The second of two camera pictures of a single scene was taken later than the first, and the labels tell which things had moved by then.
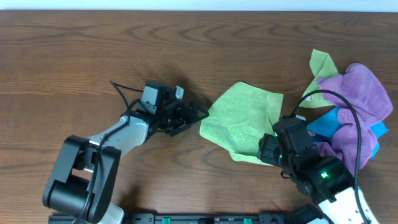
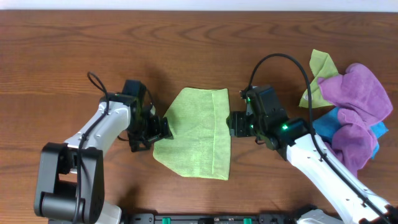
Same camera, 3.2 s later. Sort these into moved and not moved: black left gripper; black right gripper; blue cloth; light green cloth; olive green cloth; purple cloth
Moved: black right gripper; light green cloth; black left gripper
Not moved: purple cloth; olive green cloth; blue cloth
